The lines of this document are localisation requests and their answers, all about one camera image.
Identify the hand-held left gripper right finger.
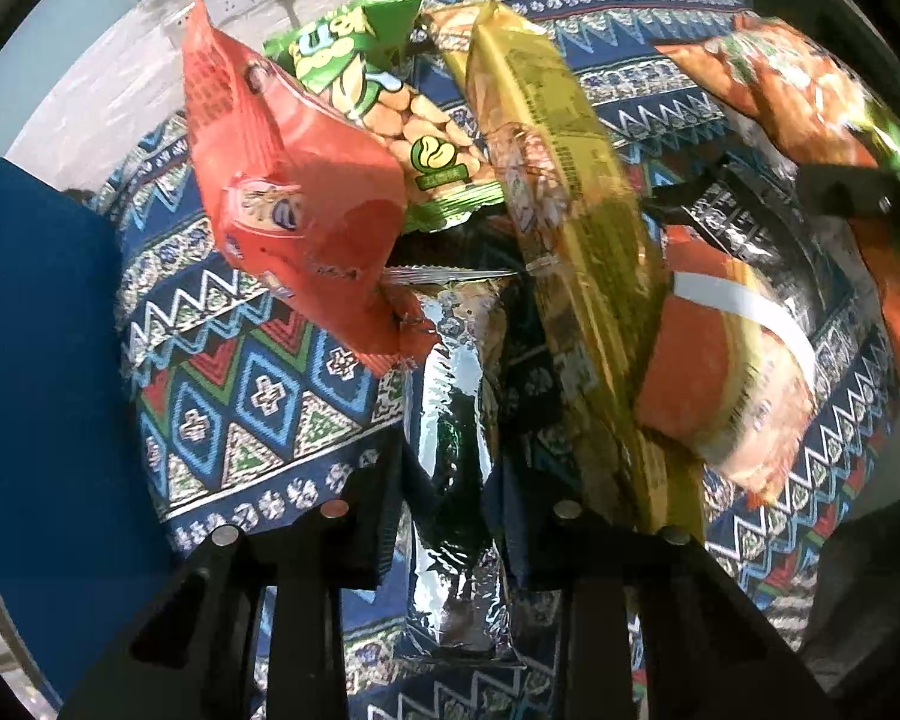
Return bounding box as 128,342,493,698
495,457,833,720

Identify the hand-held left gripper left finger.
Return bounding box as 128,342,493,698
56,442,406,720

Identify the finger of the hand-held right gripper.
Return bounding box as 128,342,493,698
795,165,900,256

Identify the silver green foil snack packet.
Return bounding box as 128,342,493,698
379,266,530,665

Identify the orange green chip bag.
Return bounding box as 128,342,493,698
656,15,900,413

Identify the orange snack packet white stripe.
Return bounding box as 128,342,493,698
634,225,818,511

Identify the long yellow cracker packet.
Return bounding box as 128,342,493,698
427,0,710,541

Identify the red snack bag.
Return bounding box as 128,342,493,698
182,0,436,376

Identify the blue cardboard box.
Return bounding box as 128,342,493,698
0,157,188,691

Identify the green peanut snack bag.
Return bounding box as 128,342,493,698
262,0,507,233

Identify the silver printed snack bag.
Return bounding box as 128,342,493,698
667,180,822,331

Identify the blue patterned tablecloth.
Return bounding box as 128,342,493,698
90,0,900,720

